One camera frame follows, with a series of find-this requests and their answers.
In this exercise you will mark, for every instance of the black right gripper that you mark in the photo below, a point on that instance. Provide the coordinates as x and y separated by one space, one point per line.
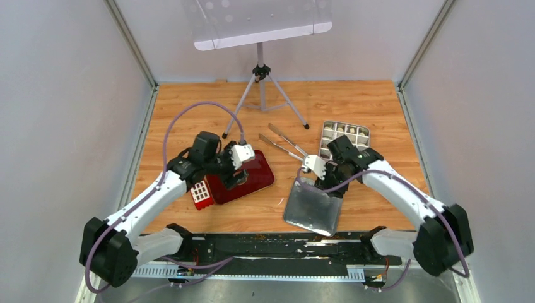
328 184

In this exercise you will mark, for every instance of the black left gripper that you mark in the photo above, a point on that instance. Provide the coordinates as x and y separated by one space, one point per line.
233 176

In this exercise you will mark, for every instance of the dark red chocolate tray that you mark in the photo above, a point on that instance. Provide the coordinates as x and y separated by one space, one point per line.
260 176

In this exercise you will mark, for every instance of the silver tin lid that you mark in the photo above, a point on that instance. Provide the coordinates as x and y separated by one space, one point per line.
316 212

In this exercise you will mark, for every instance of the divided silver tin box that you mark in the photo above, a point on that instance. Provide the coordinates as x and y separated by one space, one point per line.
357 134

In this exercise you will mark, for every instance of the steel tongs with white hinge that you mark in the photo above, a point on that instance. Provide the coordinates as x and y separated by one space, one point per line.
283 143

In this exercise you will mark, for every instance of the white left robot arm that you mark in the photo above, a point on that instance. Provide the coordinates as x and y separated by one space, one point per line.
113 248

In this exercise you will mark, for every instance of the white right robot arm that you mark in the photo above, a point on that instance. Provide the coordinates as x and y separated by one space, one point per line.
442 238

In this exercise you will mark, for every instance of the red grid mould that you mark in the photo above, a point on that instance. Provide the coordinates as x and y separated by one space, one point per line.
201 195

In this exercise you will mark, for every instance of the grey tripod stand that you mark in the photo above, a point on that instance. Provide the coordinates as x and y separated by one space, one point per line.
260 73

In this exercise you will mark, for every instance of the clear acrylic panel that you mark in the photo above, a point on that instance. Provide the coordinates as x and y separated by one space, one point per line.
231 23

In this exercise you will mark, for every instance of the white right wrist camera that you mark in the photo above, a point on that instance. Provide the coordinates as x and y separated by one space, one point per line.
314 164

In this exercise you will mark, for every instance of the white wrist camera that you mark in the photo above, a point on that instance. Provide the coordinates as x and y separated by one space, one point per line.
314 164
241 154

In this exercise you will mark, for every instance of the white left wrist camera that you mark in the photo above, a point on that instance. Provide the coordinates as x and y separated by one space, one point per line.
241 154

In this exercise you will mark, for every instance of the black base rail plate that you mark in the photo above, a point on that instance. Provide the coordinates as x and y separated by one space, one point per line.
283 254

